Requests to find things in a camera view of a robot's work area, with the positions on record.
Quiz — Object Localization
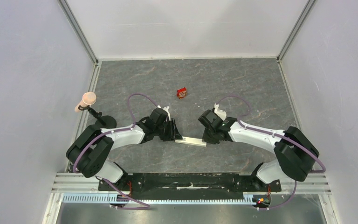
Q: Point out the white remote control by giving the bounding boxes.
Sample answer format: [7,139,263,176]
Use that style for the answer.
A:
[175,136,207,147]

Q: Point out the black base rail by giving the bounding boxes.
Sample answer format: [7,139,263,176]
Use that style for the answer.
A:
[114,172,282,200]

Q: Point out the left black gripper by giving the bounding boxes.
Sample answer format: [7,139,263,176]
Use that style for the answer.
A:
[156,119,183,143]

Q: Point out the white slotted cable duct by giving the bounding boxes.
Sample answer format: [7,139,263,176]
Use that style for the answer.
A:
[62,193,256,205]

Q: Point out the small red toy block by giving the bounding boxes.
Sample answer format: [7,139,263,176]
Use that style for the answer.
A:
[177,87,187,99]

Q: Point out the black stand base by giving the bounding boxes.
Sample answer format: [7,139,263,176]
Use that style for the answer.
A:
[87,107,117,128]

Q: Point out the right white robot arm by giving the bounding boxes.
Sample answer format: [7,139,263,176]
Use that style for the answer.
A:
[198,109,321,190]

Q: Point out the pink handle knob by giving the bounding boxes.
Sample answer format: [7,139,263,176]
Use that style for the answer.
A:
[75,92,97,112]

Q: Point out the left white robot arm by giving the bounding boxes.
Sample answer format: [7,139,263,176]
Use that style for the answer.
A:
[66,107,183,191]

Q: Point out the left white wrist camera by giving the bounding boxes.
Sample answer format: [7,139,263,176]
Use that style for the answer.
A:
[157,105,171,120]

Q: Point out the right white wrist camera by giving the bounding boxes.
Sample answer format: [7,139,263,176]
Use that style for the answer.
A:
[213,103,227,120]

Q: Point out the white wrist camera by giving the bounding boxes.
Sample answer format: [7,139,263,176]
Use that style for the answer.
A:
[157,105,171,120]
[213,103,227,120]

